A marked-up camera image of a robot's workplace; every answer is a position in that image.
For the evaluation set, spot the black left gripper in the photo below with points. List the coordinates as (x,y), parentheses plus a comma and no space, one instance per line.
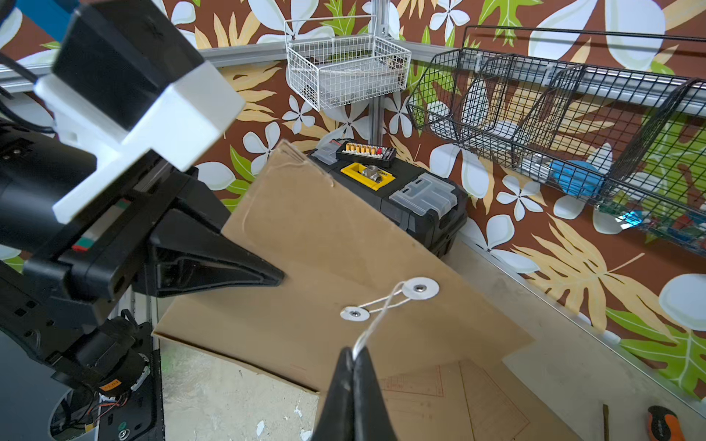
(165,241)

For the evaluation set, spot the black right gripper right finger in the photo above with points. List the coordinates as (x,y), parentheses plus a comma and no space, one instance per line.
(371,421)

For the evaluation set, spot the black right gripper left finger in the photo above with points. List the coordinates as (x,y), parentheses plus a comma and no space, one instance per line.
(336,422)

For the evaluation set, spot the kraft file bag with string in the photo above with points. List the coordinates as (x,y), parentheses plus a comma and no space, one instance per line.
(346,266)

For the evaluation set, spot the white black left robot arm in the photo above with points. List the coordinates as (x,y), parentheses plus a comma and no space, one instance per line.
(98,382)

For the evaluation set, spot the kraft file bag middle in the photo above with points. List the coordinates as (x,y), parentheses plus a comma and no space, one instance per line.
(461,401)

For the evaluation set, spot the screwdriver bit set case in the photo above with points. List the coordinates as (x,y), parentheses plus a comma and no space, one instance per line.
(366,154)

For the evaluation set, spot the black plastic toolbox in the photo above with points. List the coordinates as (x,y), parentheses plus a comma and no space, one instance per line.
(429,208)

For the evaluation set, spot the thin dark metal rod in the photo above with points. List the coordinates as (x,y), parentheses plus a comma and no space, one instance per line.
(606,422)

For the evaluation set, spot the blue object in basket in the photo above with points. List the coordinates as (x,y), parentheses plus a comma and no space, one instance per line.
(577,178)

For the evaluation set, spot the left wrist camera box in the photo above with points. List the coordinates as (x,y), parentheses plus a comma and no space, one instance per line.
(126,82)

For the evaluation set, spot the white wire basket left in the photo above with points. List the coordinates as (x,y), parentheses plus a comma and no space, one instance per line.
(332,72)

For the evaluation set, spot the orange handled screwdriver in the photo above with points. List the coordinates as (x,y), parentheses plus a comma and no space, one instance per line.
(663,425)

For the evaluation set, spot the black wire basket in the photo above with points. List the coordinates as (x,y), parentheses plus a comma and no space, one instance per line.
(644,131)

